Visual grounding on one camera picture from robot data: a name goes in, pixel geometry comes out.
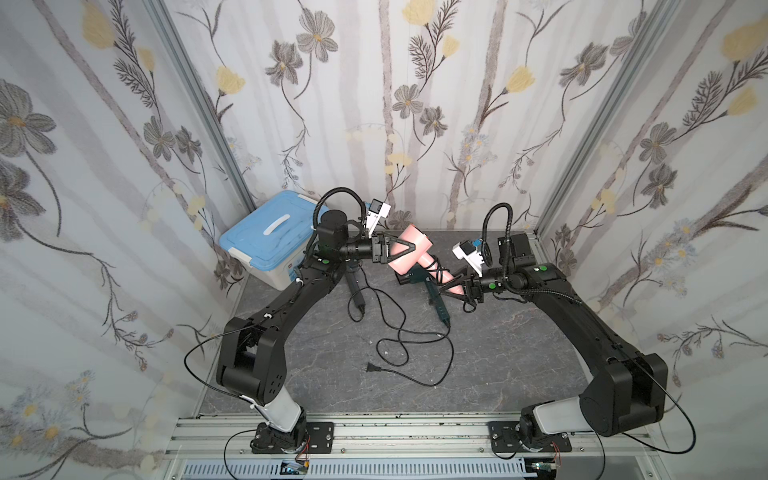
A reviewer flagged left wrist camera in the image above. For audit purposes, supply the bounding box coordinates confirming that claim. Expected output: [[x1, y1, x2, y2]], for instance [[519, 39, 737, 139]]
[[365, 199, 391, 238]]

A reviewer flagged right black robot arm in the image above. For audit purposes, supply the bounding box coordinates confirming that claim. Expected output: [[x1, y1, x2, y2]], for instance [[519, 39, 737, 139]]
[[438, 202, 668, 449]]

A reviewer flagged aluminium mounting rail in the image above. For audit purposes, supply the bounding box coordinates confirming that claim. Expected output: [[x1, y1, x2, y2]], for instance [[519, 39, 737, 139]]
[[158, 413, 670, 479]]

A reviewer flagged dark green hair dryer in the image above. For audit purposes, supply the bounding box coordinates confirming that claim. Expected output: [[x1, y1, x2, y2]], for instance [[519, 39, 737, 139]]
[[396, 265, 451, 327]]

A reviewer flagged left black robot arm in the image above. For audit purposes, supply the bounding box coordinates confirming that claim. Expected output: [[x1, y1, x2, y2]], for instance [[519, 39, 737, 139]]
[[215, 187, 422, 455]]

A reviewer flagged pink hair dryer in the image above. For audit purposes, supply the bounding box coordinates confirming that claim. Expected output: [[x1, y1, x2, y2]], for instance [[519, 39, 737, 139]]
[[388, 224, 467, 300]]

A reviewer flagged blue lidded storage box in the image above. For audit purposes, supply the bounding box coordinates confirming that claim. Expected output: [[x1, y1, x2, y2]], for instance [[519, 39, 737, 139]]
[[219, 191, 317, 290]]

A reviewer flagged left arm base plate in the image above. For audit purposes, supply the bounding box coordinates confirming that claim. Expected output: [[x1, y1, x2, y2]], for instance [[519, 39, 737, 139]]
[[250, 421, 335, 455]]

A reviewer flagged black hair dryer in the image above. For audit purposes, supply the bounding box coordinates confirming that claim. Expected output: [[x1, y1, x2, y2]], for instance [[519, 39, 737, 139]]
[[338, 263, 454, 388]]

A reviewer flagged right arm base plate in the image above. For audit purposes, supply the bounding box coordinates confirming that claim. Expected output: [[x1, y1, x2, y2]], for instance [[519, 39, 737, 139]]
[[487, 420, 573, 455]]

